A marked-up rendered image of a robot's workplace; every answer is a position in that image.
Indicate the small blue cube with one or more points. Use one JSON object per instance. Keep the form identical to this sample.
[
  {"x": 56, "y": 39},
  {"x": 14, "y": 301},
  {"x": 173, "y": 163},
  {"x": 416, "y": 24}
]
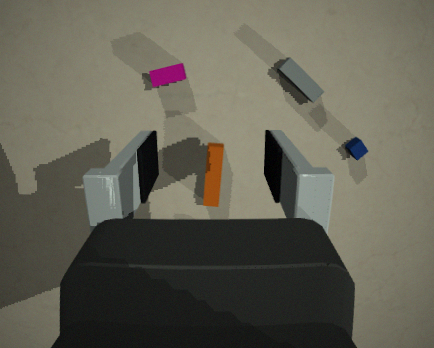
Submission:
[{"x": 356, "y": 148}]

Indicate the orange rectangular block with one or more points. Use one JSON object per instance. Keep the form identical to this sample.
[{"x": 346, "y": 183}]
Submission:
[{"x": 213, "y": 174}]

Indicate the magenta block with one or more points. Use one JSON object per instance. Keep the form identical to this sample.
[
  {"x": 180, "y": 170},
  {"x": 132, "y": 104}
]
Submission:
[{"x": 167, "y": 75}]

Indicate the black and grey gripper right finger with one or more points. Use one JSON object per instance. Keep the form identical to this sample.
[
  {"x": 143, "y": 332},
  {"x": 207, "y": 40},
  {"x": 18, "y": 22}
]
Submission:
[{"x": 302, "y": 190}]

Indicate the grey rectangular block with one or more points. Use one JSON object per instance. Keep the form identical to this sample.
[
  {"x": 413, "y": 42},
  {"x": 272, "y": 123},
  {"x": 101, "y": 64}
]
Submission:
[{"x": 300, "y": 79}]

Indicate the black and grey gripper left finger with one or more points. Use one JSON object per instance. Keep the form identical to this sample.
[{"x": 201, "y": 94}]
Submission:
[{"x": 117, "y": 190}]

